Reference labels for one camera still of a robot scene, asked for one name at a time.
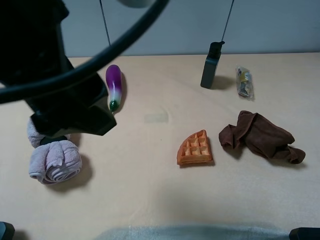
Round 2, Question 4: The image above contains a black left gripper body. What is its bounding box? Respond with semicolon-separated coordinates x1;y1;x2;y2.
26;73;117;137

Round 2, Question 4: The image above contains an orange toy waffle wedge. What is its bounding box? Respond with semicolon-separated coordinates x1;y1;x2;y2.
176;129;214;167

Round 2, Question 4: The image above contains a grey robot base front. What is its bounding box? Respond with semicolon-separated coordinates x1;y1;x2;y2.
96;224;290;240

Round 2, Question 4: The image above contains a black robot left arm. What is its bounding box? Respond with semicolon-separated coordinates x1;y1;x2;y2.
0;0;117;138

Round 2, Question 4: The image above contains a purple toy eggplant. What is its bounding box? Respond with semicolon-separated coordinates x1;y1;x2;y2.
105;64;122;112

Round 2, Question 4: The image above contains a black band on towel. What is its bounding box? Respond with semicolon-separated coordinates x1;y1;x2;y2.
39;135;68;146

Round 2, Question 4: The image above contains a rolled pink towel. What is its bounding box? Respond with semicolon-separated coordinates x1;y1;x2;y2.
27;119;83;185

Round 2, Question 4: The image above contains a dark grey bottle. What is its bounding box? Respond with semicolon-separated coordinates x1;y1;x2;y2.
200;41;225;89

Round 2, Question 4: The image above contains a black left base corner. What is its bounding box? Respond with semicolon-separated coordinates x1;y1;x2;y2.
0;221;15;240

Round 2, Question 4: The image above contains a black base corner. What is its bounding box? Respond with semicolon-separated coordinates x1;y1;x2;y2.
0;221;15;240
289;227;320;240

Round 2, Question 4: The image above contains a clear snack packet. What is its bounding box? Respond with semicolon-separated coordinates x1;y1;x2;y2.
235;65;254;99

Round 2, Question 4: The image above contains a crumpled brown cloth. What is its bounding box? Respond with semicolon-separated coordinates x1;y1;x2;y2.
218;110;306;164

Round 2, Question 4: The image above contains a black right base corner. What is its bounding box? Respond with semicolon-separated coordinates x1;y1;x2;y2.
289;227;320;240

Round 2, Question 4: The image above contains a black camera cable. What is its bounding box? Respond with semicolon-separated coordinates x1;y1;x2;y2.
0;0;172;105

